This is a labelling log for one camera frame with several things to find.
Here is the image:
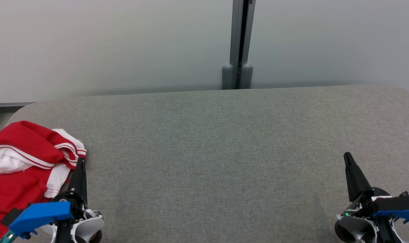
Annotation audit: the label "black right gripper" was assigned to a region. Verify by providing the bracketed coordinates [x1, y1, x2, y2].
[339, 152, 391, 218]

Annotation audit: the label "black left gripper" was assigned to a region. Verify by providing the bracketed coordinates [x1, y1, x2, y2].
[53, 157, 90, 222]

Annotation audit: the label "red shorts with white stripes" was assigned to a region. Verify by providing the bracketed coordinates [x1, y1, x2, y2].
[0, 120, 87, 176]

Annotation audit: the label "red jersey with white panel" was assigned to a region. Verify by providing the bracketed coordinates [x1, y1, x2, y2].
[0, 162, 72, 242]

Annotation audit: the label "grey fabric sofa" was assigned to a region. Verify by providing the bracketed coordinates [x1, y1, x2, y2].
[0, 84, 409, 243]

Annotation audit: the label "grey metal floor rail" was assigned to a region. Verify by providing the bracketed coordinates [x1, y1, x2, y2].
[0, 102, 37, 108]

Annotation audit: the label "grey metal partition post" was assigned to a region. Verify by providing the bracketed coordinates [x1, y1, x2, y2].
[222, 0, 256, 90]

